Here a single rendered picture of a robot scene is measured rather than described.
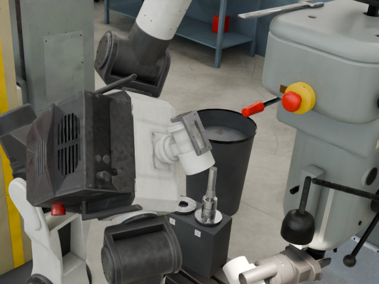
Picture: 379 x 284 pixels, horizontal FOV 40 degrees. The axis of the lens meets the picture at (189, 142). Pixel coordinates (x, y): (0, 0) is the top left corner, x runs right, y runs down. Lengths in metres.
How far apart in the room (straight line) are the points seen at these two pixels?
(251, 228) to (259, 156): 0.99
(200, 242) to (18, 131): 0.70
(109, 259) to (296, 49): 0.55
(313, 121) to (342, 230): 0.29
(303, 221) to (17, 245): 2.21
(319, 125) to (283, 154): 3.35
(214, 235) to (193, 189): 1.86
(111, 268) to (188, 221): 0.69
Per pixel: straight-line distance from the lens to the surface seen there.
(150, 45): 1.16
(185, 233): 1.75
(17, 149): 1.38
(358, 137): 1.12
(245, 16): 1.02
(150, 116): 1.15
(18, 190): 1.41
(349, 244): 1.87
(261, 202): 3.85
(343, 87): 1.00
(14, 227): 3.06
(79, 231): 1.53
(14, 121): 1.40
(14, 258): 3.18
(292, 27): 1.04
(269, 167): 4.29
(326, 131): 1.16
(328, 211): 1.28
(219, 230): 1.71
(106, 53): 1.17
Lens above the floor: 2.16
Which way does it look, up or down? 29 degrees down
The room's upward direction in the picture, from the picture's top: 4 degrees clockwise
